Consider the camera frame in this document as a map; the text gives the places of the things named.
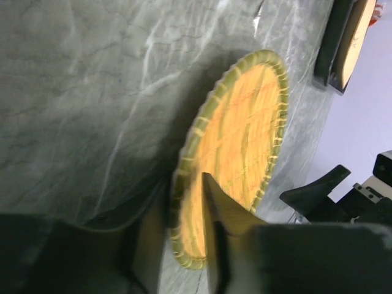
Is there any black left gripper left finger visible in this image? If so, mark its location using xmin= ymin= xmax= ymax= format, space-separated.
xmin=1 ymin=203 xmax=165 ymax=293

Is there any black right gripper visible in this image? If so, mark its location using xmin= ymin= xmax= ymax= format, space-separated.
xmin=280 ymin=165 xmax=391 ymax=224

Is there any beige bird plate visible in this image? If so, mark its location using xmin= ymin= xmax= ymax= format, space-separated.
xmin=338 ymin=1 xmax=377 ymax=88

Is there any woven bamboo round plate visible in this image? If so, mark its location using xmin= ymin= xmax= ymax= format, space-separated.
xmin=169 ymin=50 xmax=289 ymax=270

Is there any black tray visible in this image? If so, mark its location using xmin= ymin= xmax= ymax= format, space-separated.
xmin=313 ymin=0 xmax=366 ymax=95

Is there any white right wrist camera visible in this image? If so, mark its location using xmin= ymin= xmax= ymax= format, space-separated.
xmin=373 ymin=150 xmax=392 ymax=187

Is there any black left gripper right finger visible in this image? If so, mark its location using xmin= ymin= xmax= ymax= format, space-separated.
xmin=202 ymin=173 xmax=391 ymax=293

